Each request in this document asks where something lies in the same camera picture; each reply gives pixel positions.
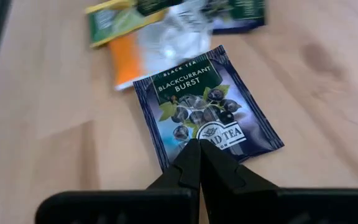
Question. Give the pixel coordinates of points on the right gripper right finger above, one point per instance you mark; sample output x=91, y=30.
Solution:
x=244, y=205

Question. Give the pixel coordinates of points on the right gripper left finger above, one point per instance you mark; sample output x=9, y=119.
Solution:
x=166, y=205

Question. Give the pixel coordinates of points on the orange and white tea bag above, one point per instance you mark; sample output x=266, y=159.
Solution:
x=129, y=59

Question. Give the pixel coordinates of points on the yellow green lemon tea bag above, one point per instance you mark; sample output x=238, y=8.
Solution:
x=113, y=25

